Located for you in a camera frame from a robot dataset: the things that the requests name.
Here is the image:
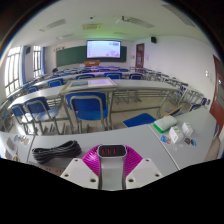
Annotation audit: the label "ceiling air conditioner vent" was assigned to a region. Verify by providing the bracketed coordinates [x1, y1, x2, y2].
[82, 23, 103, 31]

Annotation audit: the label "narrow bright window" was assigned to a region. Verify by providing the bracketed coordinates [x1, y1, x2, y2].
[32, 45, 43, 79]

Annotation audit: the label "blue curtain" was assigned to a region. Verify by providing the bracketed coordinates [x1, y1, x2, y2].
[20, 45, 28, 86]
[41, 46, 47, 76]

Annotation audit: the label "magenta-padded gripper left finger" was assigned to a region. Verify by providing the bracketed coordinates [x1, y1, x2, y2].
[59, 145, 102, 190]

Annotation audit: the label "green blackboard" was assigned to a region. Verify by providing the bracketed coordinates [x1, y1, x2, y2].
[55, 45, 128, 68]

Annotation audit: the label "white block charger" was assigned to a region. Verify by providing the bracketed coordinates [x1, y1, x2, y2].
[97, 143, 128, 191]

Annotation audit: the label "green and white box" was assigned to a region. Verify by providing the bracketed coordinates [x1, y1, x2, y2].
[153, 115, 178, 134]

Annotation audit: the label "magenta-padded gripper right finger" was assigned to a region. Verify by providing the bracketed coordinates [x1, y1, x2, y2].
[123, 145, 164, 190]

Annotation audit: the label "ceiling projector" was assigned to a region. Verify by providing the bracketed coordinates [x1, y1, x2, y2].
[115, 15, 130, 25]

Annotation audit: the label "red-brown door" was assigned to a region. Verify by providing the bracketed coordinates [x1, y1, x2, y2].
[209, 54, 224, 138]

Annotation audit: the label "orange lectern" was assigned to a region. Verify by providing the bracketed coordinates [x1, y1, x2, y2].
[83, 59, 101, 67]

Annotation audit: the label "ceiling light panels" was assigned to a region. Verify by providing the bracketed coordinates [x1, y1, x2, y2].
[39, 4, 198, 34]

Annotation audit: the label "brown door with window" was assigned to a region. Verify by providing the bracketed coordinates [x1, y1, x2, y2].
[135, 43, 146, 69]

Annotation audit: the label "colourful sticker cards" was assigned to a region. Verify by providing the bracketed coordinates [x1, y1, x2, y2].
[13, 134, 32, 148]

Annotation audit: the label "blue card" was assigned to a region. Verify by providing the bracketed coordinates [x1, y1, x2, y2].
[159, 134, 173, 145]

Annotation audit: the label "coiled black cable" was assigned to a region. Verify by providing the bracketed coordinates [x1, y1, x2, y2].
[31, 139, 83, 165]

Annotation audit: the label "blue classroom chairs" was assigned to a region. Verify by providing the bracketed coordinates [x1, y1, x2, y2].
[0, 66, 212, 135]

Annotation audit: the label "large bright window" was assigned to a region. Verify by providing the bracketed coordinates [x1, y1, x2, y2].
[3, 46, 22, 98]

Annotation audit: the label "grey classroom desks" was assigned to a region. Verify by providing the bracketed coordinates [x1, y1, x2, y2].
[0, 64, 201, 134]

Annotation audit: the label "small dark cards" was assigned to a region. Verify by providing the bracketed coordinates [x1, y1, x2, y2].
[184, 137, 198, 148]

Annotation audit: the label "lit projection screen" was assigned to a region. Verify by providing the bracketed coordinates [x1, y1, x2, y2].
[86, 39, 122, 60]

